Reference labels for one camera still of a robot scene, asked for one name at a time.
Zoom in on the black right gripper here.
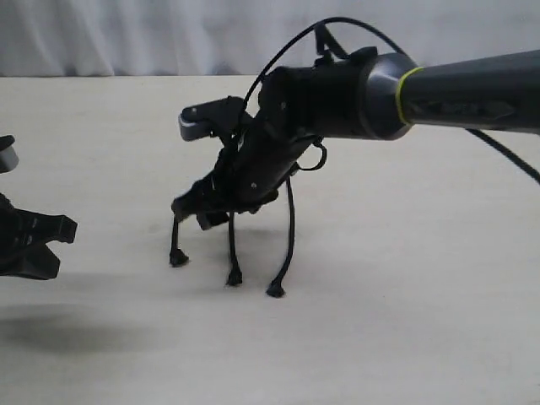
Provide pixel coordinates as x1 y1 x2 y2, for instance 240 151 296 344
171 47 378 230

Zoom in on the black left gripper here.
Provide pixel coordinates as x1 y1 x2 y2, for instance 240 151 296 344
1 194 78 279

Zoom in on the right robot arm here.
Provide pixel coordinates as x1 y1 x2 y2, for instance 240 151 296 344
171 48 539 228

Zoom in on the white curtain backdrop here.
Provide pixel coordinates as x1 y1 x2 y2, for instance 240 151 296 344
1 1 539 77

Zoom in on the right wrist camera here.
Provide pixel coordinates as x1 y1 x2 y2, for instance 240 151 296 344
178 96 251 143

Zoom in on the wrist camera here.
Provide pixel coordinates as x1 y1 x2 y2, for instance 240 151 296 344
178 96 251 143
0 134 19 174

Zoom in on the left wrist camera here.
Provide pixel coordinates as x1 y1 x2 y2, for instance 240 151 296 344
0 134 19 174

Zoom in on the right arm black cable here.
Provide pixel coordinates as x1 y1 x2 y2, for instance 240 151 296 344
238 16 540 186

